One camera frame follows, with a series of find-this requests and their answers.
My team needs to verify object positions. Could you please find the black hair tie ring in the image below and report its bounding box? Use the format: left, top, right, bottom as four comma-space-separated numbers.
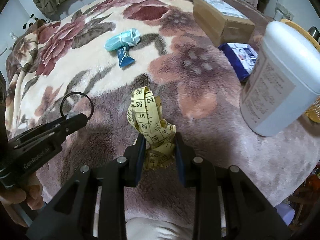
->
60, 91, 94, 119

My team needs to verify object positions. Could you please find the yellow measuring tape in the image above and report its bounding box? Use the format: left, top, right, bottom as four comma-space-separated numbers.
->
127, 86, 176, 170

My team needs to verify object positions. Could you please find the small blue sachet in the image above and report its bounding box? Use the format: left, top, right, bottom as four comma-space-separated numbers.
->
117, 46, 135, 68

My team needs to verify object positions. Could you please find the teal surgical face mask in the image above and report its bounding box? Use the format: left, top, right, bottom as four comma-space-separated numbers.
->
104, 28, 140, 51

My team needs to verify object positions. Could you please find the person's left hand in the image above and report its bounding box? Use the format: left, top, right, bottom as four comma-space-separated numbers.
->
1, 173, 43, 228

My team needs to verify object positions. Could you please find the orange plastic basket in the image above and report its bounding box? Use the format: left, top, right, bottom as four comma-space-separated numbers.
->
280, 18, 320, 124

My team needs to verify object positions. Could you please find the floral fleece blanket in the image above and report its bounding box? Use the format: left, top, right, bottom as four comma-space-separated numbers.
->
5, 0, 319, 205

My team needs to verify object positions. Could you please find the panda plush toy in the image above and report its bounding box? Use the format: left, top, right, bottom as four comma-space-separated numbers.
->
22, 14, 51, 30

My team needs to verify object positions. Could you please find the white plastic bottle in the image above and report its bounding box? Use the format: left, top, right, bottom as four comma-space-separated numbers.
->
240, 21, 318, 137

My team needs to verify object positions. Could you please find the dark blue tissue pack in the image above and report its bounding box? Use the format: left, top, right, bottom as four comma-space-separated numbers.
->
218, 43, 258, 83

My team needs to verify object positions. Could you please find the brown cardboard box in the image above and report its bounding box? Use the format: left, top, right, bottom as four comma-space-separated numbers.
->
193, 0, 255, 47

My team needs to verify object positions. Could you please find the white power strip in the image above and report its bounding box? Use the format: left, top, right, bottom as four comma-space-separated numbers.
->
273, 3, 294, 21

